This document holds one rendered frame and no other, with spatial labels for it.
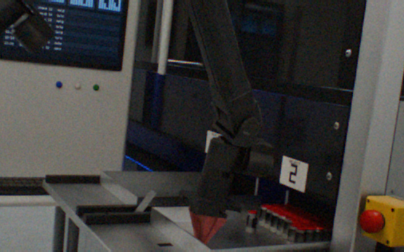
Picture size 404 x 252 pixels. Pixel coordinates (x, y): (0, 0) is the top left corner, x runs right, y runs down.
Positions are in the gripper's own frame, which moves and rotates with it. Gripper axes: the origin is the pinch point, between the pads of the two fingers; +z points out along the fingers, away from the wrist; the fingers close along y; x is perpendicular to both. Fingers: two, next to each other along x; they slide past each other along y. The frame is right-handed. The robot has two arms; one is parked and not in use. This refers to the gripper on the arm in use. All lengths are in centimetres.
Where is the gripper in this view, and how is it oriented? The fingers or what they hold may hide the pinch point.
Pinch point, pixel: (199, 246)
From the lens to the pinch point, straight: 103.7
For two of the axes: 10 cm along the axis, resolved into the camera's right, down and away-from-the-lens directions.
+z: -2.5, 9.7, 0.5
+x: -4.6, -1.7, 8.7
